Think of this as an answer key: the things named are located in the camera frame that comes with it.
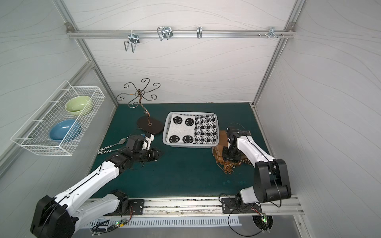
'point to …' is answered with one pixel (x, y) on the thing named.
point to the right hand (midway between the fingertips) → (229, 158)
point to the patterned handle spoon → (122, 141)
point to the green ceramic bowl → (77, 105)
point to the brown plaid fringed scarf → (228, 166)
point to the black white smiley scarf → (181, 129)
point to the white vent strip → (165, 222)
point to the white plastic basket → (166, 120)
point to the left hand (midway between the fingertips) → (162, 153)
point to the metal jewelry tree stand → (150, 125)
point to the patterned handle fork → (101, 152)
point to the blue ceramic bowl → (65, 130)
